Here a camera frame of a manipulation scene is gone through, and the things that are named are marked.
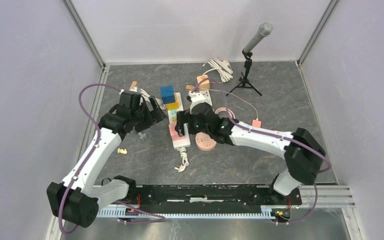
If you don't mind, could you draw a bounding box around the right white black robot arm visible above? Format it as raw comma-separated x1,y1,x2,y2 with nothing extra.
175,102,327,204

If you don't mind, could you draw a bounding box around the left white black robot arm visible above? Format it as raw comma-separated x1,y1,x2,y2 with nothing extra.
46,90,167,228

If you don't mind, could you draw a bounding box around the white long power strip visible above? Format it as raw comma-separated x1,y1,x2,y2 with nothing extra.
167,92,191,150

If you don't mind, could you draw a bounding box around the pink plug adapter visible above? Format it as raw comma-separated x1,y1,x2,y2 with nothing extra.
168,122,185,142

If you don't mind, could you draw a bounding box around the pink coiled cable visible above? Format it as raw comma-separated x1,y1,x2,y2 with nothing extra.
214,106,237,119

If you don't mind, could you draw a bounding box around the pink round socket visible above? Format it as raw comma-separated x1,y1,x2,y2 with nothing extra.
195,132,217,152

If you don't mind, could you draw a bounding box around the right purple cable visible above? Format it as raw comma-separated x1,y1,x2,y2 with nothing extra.
191,77,332,226

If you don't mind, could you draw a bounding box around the small brown wooden block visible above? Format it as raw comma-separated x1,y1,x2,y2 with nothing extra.
185,85,196,92

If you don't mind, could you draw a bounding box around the black tripod microphone stand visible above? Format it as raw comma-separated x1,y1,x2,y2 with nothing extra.
225,51,262,97

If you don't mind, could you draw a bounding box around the grey handheld microphone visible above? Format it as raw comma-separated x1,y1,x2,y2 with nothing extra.
242,21,274,54

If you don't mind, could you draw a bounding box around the orange square plug with cable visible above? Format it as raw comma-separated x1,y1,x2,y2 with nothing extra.
215,94,262,128

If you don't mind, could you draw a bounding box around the white bundled cable top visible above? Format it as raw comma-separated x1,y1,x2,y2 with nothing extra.
202,57,235,83

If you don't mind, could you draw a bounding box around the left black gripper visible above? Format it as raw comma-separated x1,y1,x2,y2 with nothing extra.
131,95,167,134

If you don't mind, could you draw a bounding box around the white strip cable with plug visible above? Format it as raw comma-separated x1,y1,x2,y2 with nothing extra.
174,147,190,173

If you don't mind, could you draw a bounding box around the purple cable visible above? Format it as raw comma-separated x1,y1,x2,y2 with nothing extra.
58,83,166,236
191,77,332,226

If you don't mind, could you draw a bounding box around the yellow cube adapter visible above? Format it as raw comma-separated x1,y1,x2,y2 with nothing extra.
166,101,180,111

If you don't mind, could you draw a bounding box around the small cream plug piece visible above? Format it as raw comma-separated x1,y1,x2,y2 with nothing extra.
117,148,128,155

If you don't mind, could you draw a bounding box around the blue cube adapter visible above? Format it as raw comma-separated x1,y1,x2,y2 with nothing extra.
160,85,176,105

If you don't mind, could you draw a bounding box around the white coiled cable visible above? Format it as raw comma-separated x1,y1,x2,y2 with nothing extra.
138,88,167,111

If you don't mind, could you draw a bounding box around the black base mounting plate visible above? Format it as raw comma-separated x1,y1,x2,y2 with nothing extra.
123,184,302,214

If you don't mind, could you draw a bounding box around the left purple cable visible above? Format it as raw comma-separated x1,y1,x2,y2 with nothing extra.
58,83,166,236

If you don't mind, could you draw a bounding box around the orange wooden cube socket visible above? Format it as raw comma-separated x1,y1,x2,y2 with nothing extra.
196,74,210,91

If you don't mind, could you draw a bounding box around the white green small power strip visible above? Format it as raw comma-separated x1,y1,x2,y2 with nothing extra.
200,90,213,106

